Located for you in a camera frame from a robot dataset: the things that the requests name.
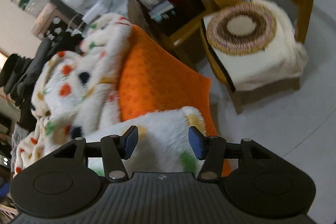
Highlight round crochet cushion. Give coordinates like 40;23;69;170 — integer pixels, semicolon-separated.
206;2;277;55

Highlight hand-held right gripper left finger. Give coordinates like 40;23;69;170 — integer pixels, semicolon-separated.
52;125;139;182

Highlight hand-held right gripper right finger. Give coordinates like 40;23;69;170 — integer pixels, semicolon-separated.
188;126;277;182

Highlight black garment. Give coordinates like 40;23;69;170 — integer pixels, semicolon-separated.
49;30;85;56

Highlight light grey appliance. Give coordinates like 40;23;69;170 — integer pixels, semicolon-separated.
147;0;177;22

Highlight white polka dot fleece garment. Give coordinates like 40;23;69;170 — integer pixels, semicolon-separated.
12;13;231;180

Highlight cream fleece seat cover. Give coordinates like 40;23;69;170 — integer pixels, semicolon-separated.
203;0;309;92

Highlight orange patterned mat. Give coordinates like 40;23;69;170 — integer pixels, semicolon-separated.
118;25;232;177

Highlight stack of black folded clothes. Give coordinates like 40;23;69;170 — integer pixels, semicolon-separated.
0;52;33;106

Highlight dark grey garment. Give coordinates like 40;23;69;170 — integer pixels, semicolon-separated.
17;36;57;98

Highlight grey knit cardigan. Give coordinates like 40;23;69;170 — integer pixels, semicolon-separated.
10;122;30;146

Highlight white power cable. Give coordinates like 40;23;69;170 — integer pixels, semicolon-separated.
66;2;101;33

